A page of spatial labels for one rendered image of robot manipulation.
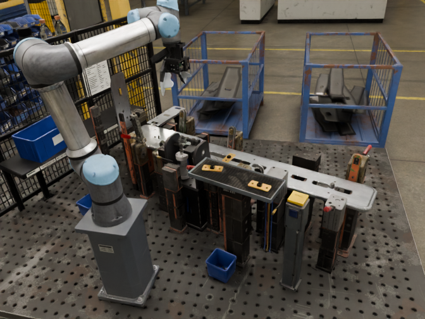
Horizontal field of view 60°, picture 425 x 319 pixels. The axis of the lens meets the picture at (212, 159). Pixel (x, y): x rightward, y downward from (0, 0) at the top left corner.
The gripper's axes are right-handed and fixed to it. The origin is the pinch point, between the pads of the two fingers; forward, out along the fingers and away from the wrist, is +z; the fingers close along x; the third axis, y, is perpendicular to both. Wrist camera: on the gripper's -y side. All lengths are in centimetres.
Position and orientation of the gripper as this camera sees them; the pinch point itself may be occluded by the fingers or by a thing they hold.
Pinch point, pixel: (172, 89)
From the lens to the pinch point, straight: 155.5
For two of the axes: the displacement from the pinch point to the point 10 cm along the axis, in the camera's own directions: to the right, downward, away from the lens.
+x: 5.4, -4.7, 7.0
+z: 0.5, 8.5, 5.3
